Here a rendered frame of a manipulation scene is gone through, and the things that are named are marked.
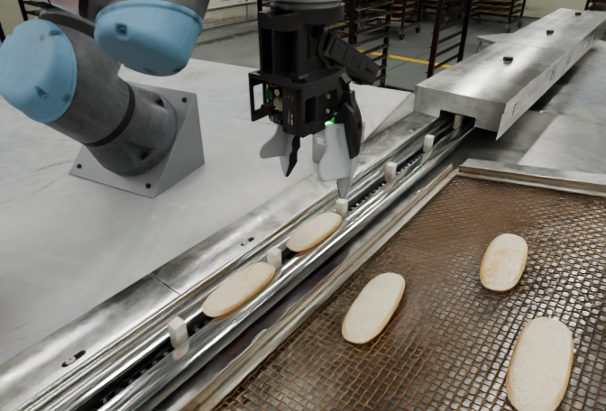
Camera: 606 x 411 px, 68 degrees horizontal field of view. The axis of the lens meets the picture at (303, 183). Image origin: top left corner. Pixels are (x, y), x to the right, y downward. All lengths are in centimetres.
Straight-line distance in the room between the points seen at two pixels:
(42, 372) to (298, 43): 37
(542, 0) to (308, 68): 720
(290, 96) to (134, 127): 35
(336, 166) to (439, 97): 49
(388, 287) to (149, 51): 29
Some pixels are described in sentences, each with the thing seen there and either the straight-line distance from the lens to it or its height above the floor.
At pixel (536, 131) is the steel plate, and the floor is 82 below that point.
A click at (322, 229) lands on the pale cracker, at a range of 58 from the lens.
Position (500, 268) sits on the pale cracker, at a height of 92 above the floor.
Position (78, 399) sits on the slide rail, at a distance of 46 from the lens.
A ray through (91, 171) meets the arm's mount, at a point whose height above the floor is 83.
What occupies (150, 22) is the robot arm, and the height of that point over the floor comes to 114.
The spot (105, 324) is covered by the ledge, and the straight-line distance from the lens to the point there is 50.
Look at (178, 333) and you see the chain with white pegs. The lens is 46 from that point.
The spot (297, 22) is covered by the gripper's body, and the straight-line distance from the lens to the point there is 43.
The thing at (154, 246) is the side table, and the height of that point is 82.
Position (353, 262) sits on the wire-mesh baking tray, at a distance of 48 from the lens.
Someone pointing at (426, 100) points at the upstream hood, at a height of 89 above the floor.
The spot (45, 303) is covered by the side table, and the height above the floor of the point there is 82.
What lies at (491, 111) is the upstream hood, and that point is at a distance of 91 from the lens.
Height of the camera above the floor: 120
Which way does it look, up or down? 30 degrees down
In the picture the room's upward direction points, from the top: straight up
